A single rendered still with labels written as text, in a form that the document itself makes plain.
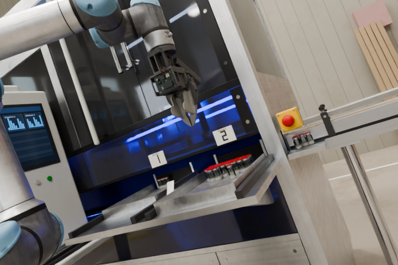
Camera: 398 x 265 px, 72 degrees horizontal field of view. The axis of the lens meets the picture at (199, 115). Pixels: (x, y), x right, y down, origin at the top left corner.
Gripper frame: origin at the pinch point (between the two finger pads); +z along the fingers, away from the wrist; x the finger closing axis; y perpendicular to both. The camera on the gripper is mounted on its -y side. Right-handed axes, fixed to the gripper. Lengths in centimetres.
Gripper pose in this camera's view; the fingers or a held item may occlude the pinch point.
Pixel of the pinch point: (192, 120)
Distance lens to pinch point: 73.1
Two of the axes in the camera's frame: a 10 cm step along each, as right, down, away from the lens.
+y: -4.2, 0.9, -9.0
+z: 3.5, 9.3, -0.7
